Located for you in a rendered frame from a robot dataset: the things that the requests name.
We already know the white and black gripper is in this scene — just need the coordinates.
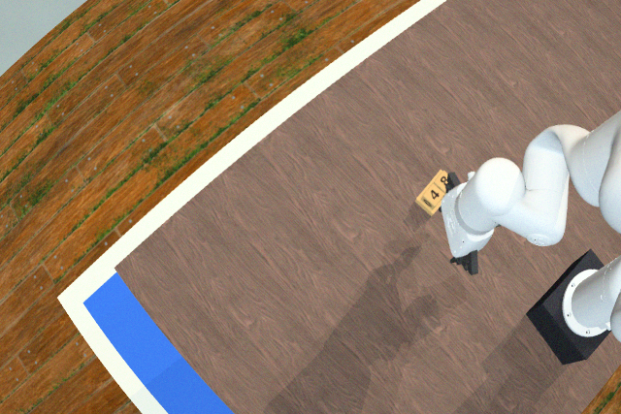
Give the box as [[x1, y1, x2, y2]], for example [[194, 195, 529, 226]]
[[439, 172, 494, 275]]

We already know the yellow number cube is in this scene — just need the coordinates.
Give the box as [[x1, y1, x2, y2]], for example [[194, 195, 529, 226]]
[[434, 171, 447, 195], [421, 183, 444, 209]]

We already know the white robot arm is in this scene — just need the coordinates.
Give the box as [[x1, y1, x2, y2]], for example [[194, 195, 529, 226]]
[[454, 111, 621, 342]]

